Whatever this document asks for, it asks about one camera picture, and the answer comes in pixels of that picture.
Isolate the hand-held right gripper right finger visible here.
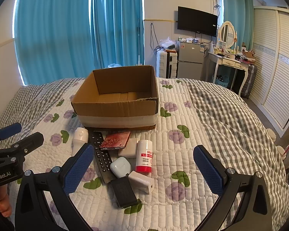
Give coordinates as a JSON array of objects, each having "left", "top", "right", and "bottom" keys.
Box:
[{"left": 193, "top": 145, "right": 272, "bottom": 231}]

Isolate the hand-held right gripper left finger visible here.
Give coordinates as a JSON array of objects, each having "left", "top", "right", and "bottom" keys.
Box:
[{"left": 14, "top": 143, "right": 95, "bottom": 231}]

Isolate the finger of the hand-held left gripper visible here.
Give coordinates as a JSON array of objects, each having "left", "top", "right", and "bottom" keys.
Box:
[
  {"left": 0, "top": 122, "right": 23, "bottom": 147},
  {"left": 0, "top": 132, "right": 44, "bottom": 164}
]

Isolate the black remote control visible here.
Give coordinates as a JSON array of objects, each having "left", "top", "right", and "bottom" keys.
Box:
[{"left": 89, "top": 131, "right": 116, "bottom": 184}]

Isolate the white flashlight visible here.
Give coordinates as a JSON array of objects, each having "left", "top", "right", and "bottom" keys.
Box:
[{"left": 72, "top": 127, "right": 89, "bottom": 157}]

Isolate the white earbuds case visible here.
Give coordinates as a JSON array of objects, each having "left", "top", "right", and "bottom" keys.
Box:
[{"left": 110, "top": 157, "right": 132, "bottom": 180}]

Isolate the red patterned phone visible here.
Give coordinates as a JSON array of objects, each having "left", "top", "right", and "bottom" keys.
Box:
[{"left": 99, "top": 131, "right": 131, "bottom": 151}]

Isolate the black rectangular case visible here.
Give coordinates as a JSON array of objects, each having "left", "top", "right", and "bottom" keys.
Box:
[{"left": 110, "top": 176, "right": 138, "bottom": 208}]

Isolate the brown cardboard box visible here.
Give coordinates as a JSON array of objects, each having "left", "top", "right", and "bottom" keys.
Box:
[{"left": 71, "top": 65, "right": 159, "bottom": 131}]

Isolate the person's left hand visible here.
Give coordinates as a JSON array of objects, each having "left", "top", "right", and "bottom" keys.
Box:
[{"left": 0, "top": 186, "right": 13, "bottom": 218}]

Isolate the white bottle with red label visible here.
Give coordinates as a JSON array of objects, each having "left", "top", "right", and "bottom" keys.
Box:
[{"left": 135, "top": 140, "right": 153, "bottom": 173}]

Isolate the white charger adapter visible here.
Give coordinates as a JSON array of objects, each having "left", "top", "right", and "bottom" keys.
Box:
[{"left": 128, "top": 170, "right": 155, "bottom": 195}]

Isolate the blue laundry basket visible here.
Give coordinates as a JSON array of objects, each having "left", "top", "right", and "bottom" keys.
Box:
[{"left": 212, "top": 74, "right": 230, "bottom": 87}]

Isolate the silver suitcase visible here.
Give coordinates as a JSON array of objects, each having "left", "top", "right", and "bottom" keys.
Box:
[{"left": 241, "top": 64, "right": 258, "bottom": 99}]

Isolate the wide turquoise curtain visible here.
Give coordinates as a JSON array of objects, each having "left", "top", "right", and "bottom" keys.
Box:
[{"left": 13, "top": 0, "right": 97, "bottom": 86}]

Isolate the white dressing table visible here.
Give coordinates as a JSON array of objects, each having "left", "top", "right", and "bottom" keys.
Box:
[{"left": 207, "top": 50, "right": 252, "bottom": 95}]

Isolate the silver fridge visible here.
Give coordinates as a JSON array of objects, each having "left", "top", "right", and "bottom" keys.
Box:
[{"left": 177, "top": 41, "right": 205, "bottom": 79}]

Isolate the white hard suitcase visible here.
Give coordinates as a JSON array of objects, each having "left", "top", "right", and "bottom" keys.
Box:
[{"left": 156, "top": 50, "right": 179, "bottom": 79}]

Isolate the white slatted wardrobe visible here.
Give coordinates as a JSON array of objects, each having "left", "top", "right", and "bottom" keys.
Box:
[{"left": 249, "top": 5, "right": 289, "bottom": 131}]

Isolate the clear plastic bag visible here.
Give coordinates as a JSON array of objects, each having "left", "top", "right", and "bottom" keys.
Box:
[{"left": 159, "top": 37, "right": 179, "bottom": 51}]

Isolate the white oval mirror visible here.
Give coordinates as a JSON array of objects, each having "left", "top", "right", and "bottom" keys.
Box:
[{"left": 218, "top": 20, "right": 238, "bottom": 50}]

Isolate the narrow turquoise curtain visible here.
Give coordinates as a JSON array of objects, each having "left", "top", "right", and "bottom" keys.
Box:
[{"left": 90, "top": 0, "right": 145, "bottom": 69}]

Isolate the green curtain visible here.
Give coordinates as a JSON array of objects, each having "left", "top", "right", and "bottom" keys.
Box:
[{"left": 220, "top": 0, "right": 254, "bottom": 51}]

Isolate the black wall cable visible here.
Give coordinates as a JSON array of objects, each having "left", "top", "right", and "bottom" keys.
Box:
[{"left": 150, "top": 23, "right": 160, "bottom": 51}]

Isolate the black wall television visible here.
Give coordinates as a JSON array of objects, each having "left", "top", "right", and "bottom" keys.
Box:
[{"left": 178, "top": 6, "right": 218, "bottom": 37}]

